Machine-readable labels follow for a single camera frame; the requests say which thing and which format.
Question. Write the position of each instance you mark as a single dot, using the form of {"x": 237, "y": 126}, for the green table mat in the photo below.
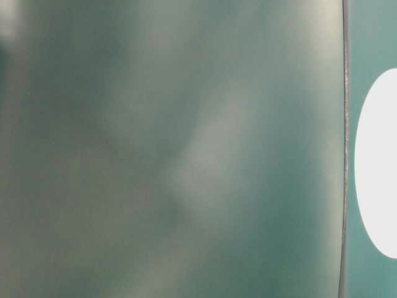
{"x": 188, "y": 148}

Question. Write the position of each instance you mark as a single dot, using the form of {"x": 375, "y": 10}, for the white round bowl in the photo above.
{"x": 375, "y": 163}

